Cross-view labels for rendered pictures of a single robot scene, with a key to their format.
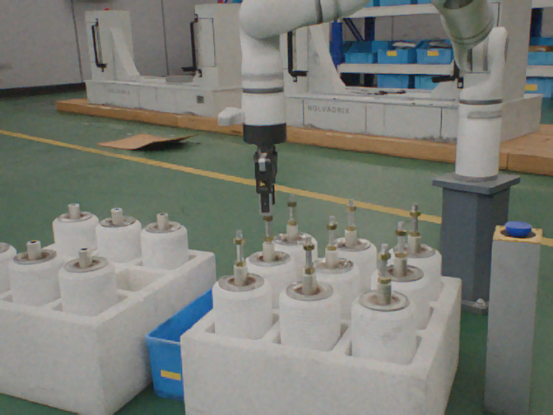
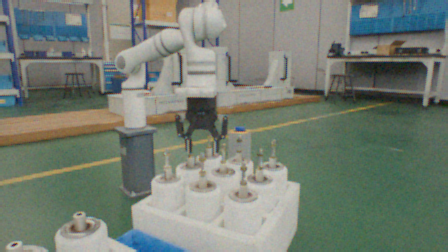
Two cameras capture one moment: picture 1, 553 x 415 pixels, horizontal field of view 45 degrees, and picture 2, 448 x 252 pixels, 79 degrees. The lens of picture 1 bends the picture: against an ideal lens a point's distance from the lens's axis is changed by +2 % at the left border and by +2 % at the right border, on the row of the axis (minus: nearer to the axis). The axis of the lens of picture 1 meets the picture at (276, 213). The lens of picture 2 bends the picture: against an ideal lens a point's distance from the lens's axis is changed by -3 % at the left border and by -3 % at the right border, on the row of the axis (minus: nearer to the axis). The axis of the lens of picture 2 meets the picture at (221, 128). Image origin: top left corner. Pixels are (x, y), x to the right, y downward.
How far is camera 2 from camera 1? 1.23 m
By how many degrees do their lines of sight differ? 82
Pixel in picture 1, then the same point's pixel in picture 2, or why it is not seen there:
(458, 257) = (144, 169)
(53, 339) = not seen: outside the picture
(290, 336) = (271, 203)
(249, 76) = (211, 62)
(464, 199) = (144, 139)
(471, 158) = (141, 117)
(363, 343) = (282, 186)
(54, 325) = not seen: outside the picture
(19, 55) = not seen: outside the picture
